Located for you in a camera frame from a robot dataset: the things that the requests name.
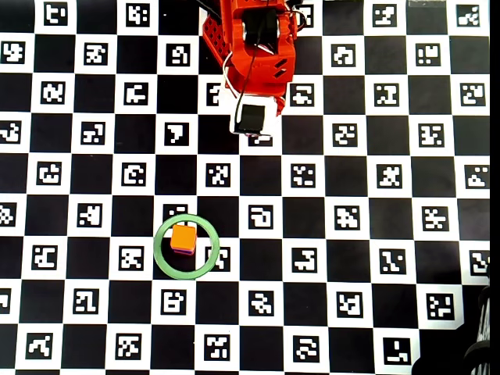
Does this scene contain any black white marker checkerboard mat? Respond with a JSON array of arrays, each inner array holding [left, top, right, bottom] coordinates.
[[0, 0, 491, 375]]

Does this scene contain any orange cube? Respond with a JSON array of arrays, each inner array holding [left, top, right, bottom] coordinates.
[[170, 223, 198, 251]]

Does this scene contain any green ring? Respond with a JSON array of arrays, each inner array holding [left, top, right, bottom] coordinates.
[[153, 213, 221, 281]]

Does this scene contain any black camera tripod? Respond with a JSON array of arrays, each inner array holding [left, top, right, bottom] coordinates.
[[462, 284, 500, 375]]

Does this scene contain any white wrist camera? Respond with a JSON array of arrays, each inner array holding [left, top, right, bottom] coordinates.
[[229, 99, 275, 138]]

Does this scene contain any white motor wire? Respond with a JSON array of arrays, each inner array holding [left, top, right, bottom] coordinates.
[[221, 52, 241, 101]]

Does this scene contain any red robot base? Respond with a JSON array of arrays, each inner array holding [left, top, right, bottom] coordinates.
[[201, 7, 235, 70]]

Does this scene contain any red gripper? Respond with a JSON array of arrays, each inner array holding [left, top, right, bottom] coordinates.
[[224, 42, 296, 116]]

